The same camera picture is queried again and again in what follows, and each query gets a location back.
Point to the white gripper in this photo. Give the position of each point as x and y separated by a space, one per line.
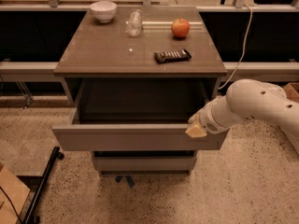
206 120

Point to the grey top drawer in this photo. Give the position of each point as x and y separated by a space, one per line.
135 114

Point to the grey drawer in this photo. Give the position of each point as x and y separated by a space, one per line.
143 164
135 114

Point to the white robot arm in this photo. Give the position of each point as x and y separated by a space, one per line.
246 100

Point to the grey drawer cabinet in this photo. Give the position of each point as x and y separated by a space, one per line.
100 50

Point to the grey bottom drawer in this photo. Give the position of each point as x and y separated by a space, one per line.
143 164

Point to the black snack bar wrapper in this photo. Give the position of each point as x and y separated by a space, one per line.
172 56

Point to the blue tape cross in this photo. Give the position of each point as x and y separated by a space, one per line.
128 178

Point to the red apple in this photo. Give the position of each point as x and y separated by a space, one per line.
180 28

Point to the clear glass jar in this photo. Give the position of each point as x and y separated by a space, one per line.
134 23

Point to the black metal stand leg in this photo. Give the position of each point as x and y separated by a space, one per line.
30 217

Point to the white ceramic bowl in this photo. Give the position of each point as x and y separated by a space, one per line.
103 11

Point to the brown cardboard box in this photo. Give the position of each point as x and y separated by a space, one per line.
12 196

